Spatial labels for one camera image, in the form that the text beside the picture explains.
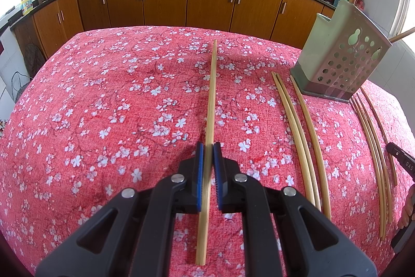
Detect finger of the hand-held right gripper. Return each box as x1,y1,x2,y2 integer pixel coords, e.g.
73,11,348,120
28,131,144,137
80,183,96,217
387,142,415,179

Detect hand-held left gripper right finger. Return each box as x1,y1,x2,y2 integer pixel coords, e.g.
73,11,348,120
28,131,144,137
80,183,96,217
212,142,378,277

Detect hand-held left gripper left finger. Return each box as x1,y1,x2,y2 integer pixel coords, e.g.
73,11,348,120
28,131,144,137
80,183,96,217
35,141,208,277

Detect perforated grey chopstick holder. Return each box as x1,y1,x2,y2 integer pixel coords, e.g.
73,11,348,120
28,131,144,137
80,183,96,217
289,0,393,102

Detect person's right hand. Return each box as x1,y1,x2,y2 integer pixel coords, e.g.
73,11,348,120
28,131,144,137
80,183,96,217
397,193,415,231

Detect red floral tablecloth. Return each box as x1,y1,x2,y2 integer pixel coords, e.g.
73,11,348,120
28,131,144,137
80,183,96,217
0,25,415,277

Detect wooden lower kitchen cabinets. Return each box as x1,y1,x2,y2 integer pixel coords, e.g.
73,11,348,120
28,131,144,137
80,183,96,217
11,0,336,58

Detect round woven tray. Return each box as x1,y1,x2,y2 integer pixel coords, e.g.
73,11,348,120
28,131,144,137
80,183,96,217
24,43,46,78

